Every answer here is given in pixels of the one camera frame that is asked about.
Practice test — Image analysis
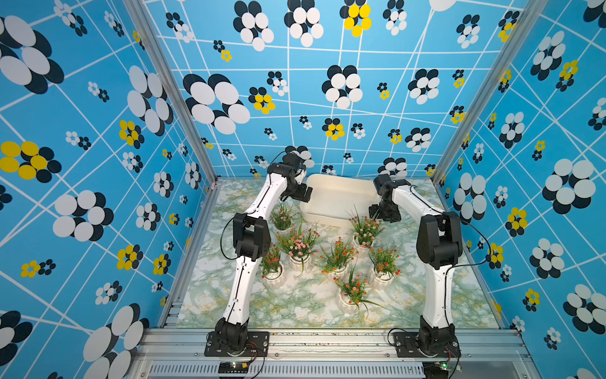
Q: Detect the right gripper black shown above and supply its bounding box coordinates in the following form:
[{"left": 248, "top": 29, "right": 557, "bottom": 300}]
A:
[{"left": 367, "top": 202, "right": 399, "bottom": 222}]

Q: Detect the potted plant red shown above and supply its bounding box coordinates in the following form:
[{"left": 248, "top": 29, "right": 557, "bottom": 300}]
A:
[
  {"left": 260, "top": 244, "right": 286, "bottom": 290},
  {"left": 369, "top": 247, "right": 401, "bottom": 290}
]

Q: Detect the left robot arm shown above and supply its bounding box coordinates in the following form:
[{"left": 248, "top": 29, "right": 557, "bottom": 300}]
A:
[{"left": 215, "top": 146, "right": 314, "bottom": 353}]

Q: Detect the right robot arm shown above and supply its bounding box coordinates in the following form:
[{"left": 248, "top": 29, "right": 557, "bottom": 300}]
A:
[{"left": 369, "top": 174, "right": 462, "bottom": 358}]

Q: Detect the white plastic storage box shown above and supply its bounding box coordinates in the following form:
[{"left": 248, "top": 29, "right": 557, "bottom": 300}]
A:
[{"left": 299, "top": 174, "right": 380, "bottom": 229}]

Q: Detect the potted plant pink centre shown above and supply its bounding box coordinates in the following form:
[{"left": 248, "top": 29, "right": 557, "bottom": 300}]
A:
[{"left": 277, "top": 225, "right": 320, "bottom": 273}]

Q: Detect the potted plant orange centre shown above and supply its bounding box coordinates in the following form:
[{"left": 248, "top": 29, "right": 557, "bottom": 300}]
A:
[{"left": 320, "top": 237, "right": 357, "bottom": 278}]

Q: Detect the potted plant front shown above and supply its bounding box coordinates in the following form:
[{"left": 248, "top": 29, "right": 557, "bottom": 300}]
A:
[{"left": 333, "top": 267, "right": 381, "bottom": 314}]

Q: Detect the right controller board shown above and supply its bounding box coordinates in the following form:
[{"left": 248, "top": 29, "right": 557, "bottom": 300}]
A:
[{"left": 423, "top": 363, "right": 450, "bottom": 379}]

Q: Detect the controller board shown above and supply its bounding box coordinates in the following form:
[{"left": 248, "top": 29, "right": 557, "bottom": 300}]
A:
[
  {"left": 423, "top": 363, "right": 450, "bottom": 379},
  {"left": 218, "top": 362, "right": 249, "bottom": 376}
]

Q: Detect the left controller board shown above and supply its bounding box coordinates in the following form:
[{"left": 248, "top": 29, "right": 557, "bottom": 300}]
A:
[{"left": 218, "top": 362, "right": 249, "bottom": 376}]

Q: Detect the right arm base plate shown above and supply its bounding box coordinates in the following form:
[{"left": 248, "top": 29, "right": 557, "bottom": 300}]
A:
[{"left": 388, "top": 329, "right": 462, "bottom": 360}]

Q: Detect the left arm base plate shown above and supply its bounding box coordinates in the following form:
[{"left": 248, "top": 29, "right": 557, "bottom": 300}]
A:
[{"left": 205, "top": 331, "right": 270, "bottom": 358}]

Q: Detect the aluminium front rail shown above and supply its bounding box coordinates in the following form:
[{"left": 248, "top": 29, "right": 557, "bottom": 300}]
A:
[{"left": 128, "top": 328, "right": 540, "bottom": 378}]

